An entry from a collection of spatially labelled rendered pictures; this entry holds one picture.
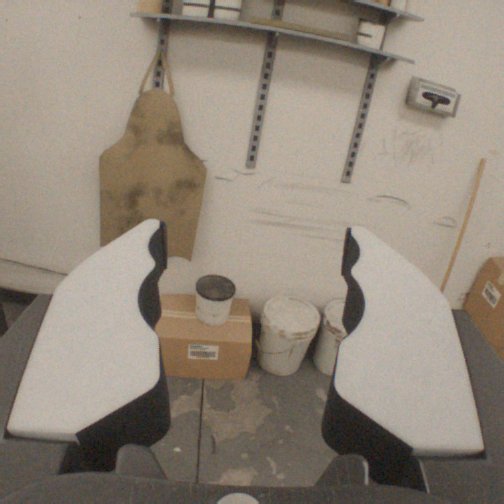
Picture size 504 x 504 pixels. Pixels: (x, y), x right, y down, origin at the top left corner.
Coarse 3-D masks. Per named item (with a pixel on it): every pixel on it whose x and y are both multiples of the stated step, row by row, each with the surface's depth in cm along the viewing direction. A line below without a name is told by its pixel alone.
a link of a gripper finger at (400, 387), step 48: (384, 288) 9; (432, 288) 9; (384, 336) 8; (432, 336) 8; (336, 384) 7; (384, 384) 7; (432, 384) 7; (336, 432) 7; (384, 432) 6; (432, 432) 6; (480, 432) 6; (384, 480) 6
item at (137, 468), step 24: (120, 456) 5; (144, 456) 5; (336, 456) 5; (360, 456) 5; (48, 480) 4; (72, 480) 4; (96, 480) 5; (120, 480) 5; (144, 480) 5; (168, 480) 5; (336, 480) 5; (360, 480) 5
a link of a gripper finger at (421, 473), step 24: (456, 312) 8; (480, 336) 8; (480, 360) 7; (480, 384) 7; (480, 408) 6; (480, 456) 5; (408, 480) 6; (432, 480) 5; (456, 480) 5; (480, 480) 5
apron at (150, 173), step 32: (160, 96) 173; (128, 128) 180; (160, 128) 180; (128, 160) 187; (160, 160) 187; (192, 160) 190; (128, 192) 195; (160, 192) 195; (192, 192) 198; (128, 224) 203; (192, 224) 205
